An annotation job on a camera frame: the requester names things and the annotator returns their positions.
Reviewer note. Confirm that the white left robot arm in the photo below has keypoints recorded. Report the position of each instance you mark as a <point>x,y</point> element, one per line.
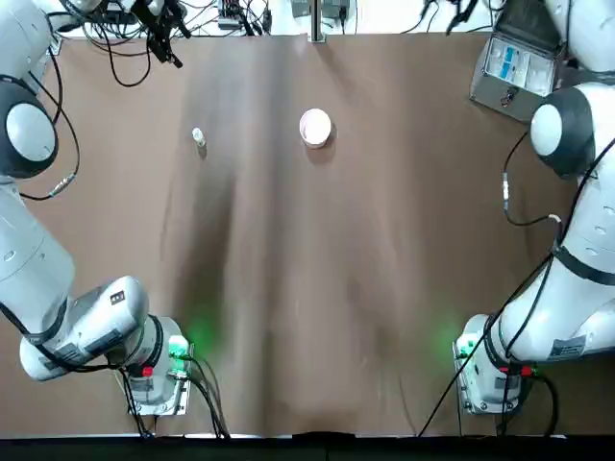
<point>29,249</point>

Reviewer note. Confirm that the aluminium post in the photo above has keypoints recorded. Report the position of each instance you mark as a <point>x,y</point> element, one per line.
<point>316,21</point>

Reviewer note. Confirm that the black network switch box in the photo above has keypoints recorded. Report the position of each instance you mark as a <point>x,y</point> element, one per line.
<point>120,14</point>

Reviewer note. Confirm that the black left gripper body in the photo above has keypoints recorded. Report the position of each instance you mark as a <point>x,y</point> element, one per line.
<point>149,13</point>

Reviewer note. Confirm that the black power supply box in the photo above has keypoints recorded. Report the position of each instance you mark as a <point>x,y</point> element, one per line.
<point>300,7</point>
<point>334,7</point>

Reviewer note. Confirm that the silver metal case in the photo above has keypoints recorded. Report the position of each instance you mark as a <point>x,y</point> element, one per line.
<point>495,96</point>

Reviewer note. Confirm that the clear plastic packet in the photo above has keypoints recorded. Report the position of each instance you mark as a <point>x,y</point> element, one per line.
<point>538,74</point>

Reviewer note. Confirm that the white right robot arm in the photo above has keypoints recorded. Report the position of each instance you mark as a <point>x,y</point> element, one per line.
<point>591,249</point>

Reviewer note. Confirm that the small white vitamin bottle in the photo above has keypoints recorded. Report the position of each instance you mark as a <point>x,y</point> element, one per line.
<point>198,136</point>

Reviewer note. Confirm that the white blue medicine packet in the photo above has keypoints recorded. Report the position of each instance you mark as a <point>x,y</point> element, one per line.
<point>507,67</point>

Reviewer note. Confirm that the grey aluminium frame rail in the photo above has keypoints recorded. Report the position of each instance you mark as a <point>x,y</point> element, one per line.
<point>55,45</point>

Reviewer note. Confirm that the usb hub with plugs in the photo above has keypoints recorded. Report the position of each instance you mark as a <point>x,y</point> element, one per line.
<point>228,14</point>

